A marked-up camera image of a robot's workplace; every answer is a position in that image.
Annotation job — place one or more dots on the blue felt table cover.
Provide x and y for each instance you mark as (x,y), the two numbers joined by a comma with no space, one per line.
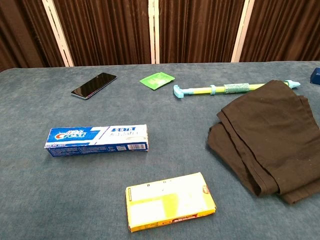
(75,195)

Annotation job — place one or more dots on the brown pleated curtain panel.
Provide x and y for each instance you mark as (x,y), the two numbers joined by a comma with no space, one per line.
(287,30)
(22,32)
(197,30)
(105,30)

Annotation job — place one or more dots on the yellow blue toy water pump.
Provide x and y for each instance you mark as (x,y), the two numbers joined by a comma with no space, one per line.
(200,90)

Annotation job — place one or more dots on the green sachet packet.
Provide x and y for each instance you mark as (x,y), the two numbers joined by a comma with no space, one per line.
(156,80)

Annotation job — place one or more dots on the flat yellow cardboard box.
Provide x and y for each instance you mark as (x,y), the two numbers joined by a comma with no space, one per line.
(170,202)

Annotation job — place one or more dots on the folded black cloth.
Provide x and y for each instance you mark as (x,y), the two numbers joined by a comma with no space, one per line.
(270,137)

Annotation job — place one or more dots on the white screen frame post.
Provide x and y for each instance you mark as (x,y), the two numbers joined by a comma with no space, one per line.
(243,30)
(58,32)
(153,30)

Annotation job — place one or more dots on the black smartphone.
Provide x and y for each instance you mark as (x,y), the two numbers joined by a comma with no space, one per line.
(93,85)

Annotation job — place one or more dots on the blue white toothpaste box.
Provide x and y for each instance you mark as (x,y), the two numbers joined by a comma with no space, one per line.
(95,140)

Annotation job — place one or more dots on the dark blue rectangular box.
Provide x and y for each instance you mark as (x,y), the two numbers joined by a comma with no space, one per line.
(315,76)

